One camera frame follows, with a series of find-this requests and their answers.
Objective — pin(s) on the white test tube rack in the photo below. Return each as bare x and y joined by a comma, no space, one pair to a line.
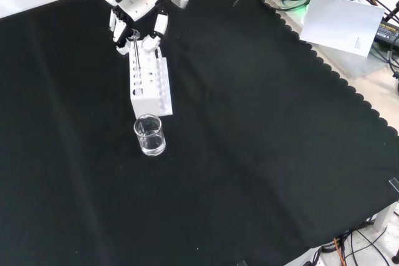
146,101

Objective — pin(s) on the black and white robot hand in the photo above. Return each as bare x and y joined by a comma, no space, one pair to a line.
134,1

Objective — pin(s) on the black bench cloth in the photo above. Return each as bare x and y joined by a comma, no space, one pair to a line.
249,129

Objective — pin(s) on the clear glass beaker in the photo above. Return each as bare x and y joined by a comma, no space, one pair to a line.
151,141

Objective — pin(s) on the black power adapter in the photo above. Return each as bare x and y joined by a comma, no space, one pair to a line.
388,30

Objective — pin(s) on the pale board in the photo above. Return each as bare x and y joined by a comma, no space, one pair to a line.
339,23

